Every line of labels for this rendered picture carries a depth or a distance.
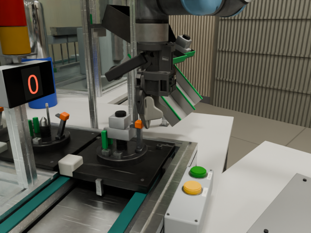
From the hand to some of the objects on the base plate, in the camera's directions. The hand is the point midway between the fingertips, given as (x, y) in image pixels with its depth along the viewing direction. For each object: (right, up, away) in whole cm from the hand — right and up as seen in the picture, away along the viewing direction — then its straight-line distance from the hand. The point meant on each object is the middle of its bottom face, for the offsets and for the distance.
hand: (144, 123), depth 69 cm
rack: (-6, -6, +45) cm, 46 cm away
